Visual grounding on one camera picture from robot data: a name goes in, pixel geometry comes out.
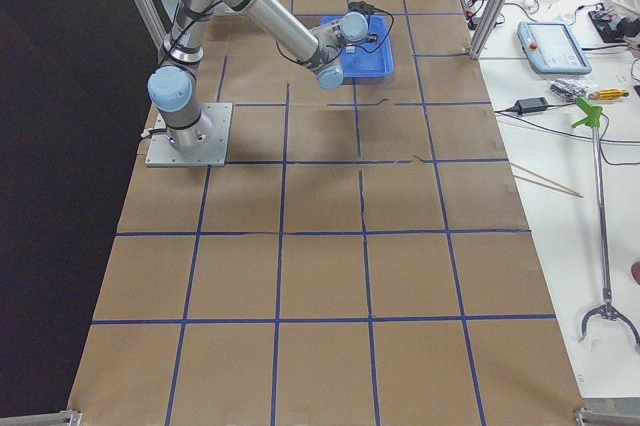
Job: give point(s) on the long reach grabber tool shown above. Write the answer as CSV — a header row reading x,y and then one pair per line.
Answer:
x,y
606,310

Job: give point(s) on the computer mouse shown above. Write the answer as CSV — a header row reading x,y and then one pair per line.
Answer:
x,y
531,6

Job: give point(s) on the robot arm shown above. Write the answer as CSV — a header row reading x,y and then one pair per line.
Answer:
x,y
172,85

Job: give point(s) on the wooden chopstick pair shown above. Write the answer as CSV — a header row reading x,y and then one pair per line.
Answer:
x,y
529,176

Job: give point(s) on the blue plastic tray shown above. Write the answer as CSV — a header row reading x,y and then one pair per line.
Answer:
x,y
370,60

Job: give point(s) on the right side frame post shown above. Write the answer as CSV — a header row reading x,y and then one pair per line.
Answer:
x,y
495,1

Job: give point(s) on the black power adapter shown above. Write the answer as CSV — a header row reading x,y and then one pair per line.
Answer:
x,y
530,105

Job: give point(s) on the yellow tool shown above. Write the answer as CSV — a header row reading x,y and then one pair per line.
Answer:
x,y
608,94

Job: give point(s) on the teach pendant tablet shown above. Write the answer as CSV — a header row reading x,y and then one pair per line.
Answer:
x,y
551,48

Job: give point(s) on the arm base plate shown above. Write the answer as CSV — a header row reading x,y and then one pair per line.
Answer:
x,y
204,143

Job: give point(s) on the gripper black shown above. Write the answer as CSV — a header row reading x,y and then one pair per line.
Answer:
x,y
349,43

